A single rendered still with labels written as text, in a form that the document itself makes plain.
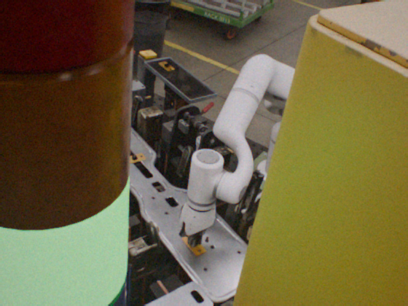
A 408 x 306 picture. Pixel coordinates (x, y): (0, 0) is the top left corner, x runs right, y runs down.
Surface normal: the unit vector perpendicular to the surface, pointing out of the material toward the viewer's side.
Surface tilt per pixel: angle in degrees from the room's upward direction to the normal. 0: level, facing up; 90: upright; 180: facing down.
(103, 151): 90
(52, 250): 90
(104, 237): 90
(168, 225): 0
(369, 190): 90
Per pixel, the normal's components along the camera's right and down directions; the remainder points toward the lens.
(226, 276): 0.12, -0.79
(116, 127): 0.89, 0.36
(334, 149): -0.80, 0.28
